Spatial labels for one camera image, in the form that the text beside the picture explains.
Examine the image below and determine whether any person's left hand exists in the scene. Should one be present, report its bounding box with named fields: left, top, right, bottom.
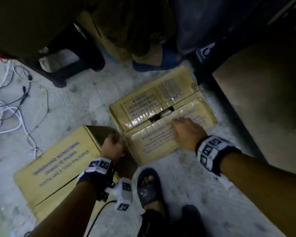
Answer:
left=100, top=132, right=127, bottom=166

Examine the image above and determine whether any person's right hand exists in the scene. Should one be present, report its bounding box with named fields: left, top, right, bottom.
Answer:
left=171, top=118, right=208, bottom=152

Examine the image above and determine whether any cardboard box of coffee bottles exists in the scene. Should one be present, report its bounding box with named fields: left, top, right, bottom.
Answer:
left=109, top=66, right=217, bottom=167

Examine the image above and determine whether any person's left forearm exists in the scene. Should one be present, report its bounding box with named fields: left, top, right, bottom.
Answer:
left=29, top=180, right=102, bottom=237

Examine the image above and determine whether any person's right forearm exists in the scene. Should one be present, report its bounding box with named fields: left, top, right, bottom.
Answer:
left=219, top=153, right=296, bottom=237

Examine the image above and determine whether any person's left black sandal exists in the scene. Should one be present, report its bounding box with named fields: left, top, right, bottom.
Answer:
left=137, top=168, right=164, bottom=210

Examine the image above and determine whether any person's left leg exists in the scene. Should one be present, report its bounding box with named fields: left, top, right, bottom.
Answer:
left=137, top=207, right=172, bottom=237

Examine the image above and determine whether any person's leg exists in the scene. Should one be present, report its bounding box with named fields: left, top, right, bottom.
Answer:
left=137, top=207, right=172, bottom=237
left=172, top=204, right=208, bottom=237

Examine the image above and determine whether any person's right leg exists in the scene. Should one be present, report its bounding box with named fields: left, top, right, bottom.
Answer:
left=172, top=204, right=208, bottom=237

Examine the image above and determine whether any black marker wrist band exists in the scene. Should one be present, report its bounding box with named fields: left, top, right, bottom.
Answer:
left=77, top=157, right=116, bottom=201
left=196, top=135, right=242, bottom=176

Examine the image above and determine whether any dark plastic stool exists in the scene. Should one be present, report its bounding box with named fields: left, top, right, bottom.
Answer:
left=14, top=22, right=106, bottom=89

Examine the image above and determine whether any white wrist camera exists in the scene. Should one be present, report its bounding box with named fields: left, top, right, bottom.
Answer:
left=213, top=174, right=235, bottom=191
left=111, top=177, right=134, bottom=211

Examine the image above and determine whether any black camera cable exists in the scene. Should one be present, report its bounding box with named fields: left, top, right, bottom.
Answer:
left=86, top=199, right=117, bottom=237

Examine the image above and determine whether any white floor cable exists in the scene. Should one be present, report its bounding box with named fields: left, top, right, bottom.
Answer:
left=0, top=60, right=44, bottom=158

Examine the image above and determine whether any black floor cable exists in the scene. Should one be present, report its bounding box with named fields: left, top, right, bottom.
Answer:
left=0, top=65, right=50, bottom=126

